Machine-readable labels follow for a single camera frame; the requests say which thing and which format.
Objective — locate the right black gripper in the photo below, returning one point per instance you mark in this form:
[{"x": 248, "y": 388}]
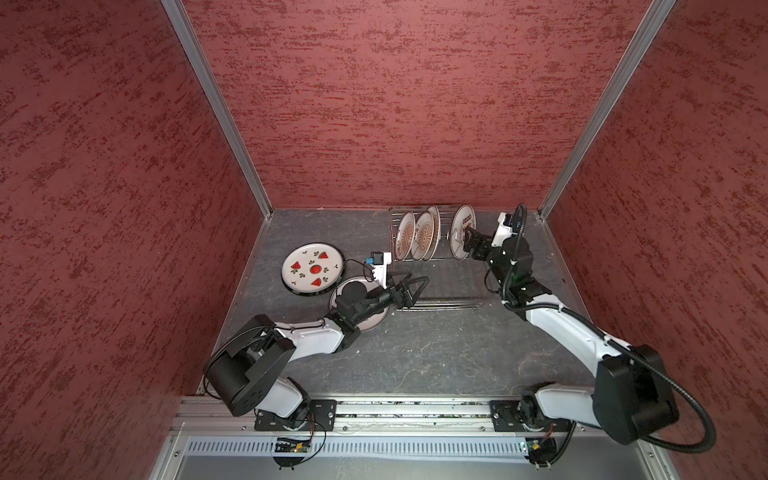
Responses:
[{"x": 484, "y": 243}]

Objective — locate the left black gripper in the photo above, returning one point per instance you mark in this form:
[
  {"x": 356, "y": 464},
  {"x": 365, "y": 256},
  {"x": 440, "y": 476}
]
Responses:
[{"x": 406, "y": 299}]

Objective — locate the patterned white plate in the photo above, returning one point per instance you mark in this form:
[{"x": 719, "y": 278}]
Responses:
[{"x": 463, "y": 219}]

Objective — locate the white plate red black characters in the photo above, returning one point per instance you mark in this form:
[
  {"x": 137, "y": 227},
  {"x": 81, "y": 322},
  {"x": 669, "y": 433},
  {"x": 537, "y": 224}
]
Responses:
[{"x": 371, "y": 286}]

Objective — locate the watermelon plate blue rim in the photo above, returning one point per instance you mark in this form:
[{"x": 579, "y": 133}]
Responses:
[{"x": 315, "y": 253}]

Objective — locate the dark rim striped plate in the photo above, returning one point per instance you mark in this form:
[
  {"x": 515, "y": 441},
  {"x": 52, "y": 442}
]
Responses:
[{"x": 311, "y": 279}]

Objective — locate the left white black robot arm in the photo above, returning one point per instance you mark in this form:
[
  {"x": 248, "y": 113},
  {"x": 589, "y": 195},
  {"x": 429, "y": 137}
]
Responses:
[{"x": 246, "y": 372}]

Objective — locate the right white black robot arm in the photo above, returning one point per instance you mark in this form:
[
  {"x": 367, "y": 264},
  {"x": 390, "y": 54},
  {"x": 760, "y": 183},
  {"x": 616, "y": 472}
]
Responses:
[{"x": 626, "y": 398}]

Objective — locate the orange sunburst white plate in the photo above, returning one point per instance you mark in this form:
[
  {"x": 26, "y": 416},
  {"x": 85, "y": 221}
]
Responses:
[{"x": 405, "y": 236}]

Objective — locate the right small circuit board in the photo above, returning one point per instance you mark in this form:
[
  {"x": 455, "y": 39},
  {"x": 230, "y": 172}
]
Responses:
[{"x": 541, "y": 452}]

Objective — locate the small circuit board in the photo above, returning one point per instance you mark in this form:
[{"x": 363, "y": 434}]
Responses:
[
  {"x": 291, "y": 445},
  {"x": 541, "y": 452}
]

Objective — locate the left small circuit board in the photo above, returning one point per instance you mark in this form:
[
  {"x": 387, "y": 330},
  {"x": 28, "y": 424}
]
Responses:
[{"x": 291, "y": 445}]

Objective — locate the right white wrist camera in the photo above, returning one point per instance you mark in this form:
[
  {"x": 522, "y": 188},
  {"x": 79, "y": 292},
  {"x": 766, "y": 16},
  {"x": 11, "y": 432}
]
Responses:
[{"x": 505, "y": 229}]

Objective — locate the steel wire dish rack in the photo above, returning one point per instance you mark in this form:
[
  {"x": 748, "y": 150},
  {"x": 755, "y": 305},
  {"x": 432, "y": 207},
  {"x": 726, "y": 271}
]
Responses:
[{"x": 453, "y": 284}]

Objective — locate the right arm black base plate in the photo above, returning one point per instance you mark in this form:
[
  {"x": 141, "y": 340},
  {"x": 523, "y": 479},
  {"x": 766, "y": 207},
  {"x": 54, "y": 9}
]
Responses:
[{"x": 507, "y": 415}]

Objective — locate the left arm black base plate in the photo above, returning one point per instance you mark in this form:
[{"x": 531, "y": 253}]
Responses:
[{"x": 310, "y": 415}]

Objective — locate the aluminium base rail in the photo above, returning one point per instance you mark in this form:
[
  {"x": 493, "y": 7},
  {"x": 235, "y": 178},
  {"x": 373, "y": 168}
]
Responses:
[{"x": 357, "y": 415}]

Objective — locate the white perforated cable tray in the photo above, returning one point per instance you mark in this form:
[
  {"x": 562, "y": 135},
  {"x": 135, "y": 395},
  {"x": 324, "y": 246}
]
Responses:
[{"x": 502, "y": 449}]

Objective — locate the right aluminium corner post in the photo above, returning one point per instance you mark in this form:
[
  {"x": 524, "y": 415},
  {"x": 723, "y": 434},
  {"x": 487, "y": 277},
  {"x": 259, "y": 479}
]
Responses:
[{"x": 642, "y": 39}]

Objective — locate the aluminium corner post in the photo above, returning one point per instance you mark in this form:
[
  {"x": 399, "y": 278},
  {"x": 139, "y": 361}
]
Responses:
[
  {"x": 642, "y": 39},
  {"x": 193, "y": 49}
]

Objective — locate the left aluminium corner post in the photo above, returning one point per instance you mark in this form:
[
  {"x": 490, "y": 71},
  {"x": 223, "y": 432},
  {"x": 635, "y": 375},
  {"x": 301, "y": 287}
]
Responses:
[{"x": 193, "y": 49}]

